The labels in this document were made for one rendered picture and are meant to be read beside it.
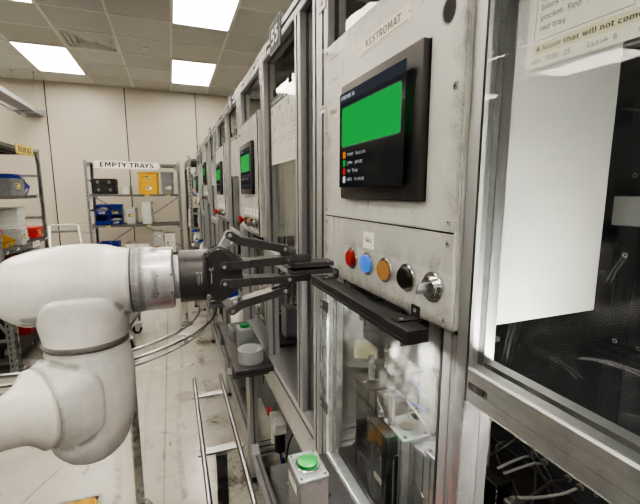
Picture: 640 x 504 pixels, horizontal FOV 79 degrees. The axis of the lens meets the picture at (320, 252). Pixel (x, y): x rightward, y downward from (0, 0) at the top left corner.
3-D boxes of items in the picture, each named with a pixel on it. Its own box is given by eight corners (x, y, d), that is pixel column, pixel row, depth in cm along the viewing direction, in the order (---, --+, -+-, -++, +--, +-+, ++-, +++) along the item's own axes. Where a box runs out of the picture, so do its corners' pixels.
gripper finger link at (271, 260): (217, 268, 60) (216, 259, 59) (287, 260, 63) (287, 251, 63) (220, 273, 56) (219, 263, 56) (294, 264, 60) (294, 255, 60)
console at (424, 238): (313, 270, 86) (313, 48, 79) (422, 262, 96) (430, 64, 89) (431, 335, 47) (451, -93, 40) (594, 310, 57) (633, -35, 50)
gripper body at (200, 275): (179, 312, 53) (247, 305, 56) (175, 251, 52) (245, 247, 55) (178, 298, 60) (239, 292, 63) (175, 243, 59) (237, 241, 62)
